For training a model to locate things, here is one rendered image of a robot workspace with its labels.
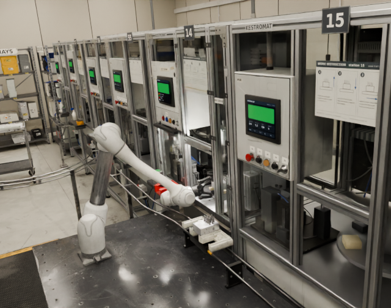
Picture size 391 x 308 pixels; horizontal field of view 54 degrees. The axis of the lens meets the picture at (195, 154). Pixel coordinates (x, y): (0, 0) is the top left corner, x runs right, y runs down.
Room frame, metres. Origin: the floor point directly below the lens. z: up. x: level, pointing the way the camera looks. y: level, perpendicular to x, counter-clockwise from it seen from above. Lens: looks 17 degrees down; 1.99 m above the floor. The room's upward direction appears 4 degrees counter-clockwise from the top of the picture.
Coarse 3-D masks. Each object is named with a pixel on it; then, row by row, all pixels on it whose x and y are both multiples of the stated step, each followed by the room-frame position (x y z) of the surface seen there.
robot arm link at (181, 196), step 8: (120, 152) 2.22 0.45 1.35; (128, 152) 2.25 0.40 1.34; (128, 160) 2.24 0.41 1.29; (136, 160) 2.25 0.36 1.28; (136, 168) 2.24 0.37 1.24; (144, 168) 2.23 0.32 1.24; (152, 176) 2.19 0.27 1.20; (160, 176) 2.18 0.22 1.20; (160, 184) 2.18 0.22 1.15; (168, 184) 2.16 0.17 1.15; (176, 184) 2.19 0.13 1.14; (176, 192) 2.14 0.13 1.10; (184, 192) 2.12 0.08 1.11; (192, 192) 2.14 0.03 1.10; (176, 200) 2.14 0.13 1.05; (184, 200) 2.10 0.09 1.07; (192, 200) 2.11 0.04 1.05
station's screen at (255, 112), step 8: (248, 104) 1.83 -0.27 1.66; (256, 104) 1.78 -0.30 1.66; (264, 104) 1.72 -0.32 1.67; (272, 104) 1.67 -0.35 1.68; (248, 112) 1.83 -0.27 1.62; (256, 112) 1.78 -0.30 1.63; (264, 112) 1.73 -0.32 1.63; (272, 112) 1.67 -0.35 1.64; (248, 120) 1.84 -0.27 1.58; (256, 120) 1.78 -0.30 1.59; (264, 120) 1.73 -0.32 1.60; (272, 120) 1.67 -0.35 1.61; (248, 128) 1.84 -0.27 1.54; (256, 128) 1.78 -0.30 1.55; (264, 128) 1.73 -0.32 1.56; (272, 128) 1.67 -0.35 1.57; (272, 136) 1.67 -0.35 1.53
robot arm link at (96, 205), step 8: (120, 136) 2.40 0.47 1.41; (104, 152) 2.37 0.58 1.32; (104, 160) 2.37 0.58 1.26; (112, 160) 2.42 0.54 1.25; (96, 168) 2.38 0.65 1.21; (104, 168) 2.37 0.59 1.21; (96, 176) 2.37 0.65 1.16; (104, 176) 2.37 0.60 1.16; (96, 184) 2.36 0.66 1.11; (104, 184) 2.37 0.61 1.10; (96, 192) 2.36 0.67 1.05; (104, 192) 2.38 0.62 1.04; (96, 200) 2.35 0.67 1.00; (104, 200) 2.39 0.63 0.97; (88, 208) 2.34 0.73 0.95; (96, 208) 2.34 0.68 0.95; (104, 208) 2.37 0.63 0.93; (104, 216) 2.35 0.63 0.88; (104, 224) 2.34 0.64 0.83
